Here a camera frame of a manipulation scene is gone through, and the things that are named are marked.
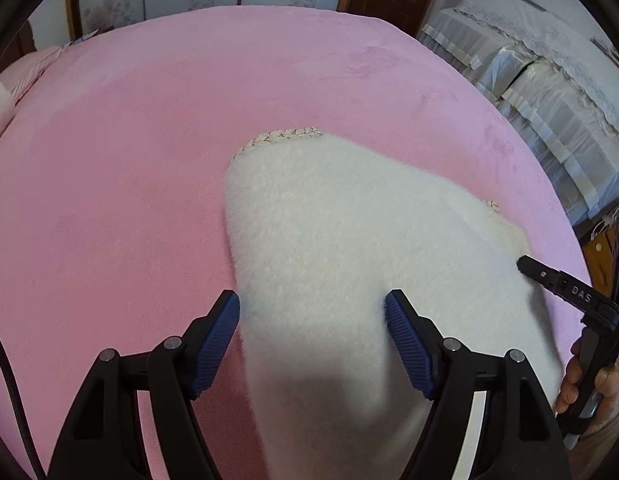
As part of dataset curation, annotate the pink bed blanket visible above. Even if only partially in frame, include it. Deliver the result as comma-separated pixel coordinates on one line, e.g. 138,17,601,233
0,5,597,480

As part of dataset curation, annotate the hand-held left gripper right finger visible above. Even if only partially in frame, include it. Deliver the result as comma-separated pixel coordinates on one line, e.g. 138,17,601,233
383,288,571,480

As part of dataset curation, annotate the black cable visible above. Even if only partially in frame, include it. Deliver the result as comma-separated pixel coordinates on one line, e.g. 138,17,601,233
0,319,46,480

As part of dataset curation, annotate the white fluffy coat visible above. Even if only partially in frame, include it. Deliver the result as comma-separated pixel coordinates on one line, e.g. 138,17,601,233
220,127,565,480

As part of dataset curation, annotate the cream lace covered sofa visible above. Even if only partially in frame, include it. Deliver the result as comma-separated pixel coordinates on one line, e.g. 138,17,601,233
419,0,619,233

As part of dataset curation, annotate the pink floral pillow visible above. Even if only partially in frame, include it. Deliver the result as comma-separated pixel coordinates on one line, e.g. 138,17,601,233
0,46,65,156

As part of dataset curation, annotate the person's right forearm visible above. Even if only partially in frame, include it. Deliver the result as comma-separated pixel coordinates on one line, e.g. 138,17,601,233
567,402,619,480

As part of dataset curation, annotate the orange wooden cabinet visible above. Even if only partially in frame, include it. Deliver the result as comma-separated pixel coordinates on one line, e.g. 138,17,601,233
583,222,619,303

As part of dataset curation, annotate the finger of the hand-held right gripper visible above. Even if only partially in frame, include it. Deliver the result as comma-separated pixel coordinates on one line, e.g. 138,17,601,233
517,254,619,332

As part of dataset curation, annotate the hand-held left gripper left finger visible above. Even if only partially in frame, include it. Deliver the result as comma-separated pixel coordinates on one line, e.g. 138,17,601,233
48,289,241,480

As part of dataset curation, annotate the person's right hand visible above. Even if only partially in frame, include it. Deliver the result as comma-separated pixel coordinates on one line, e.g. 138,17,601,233
554,344,619,438

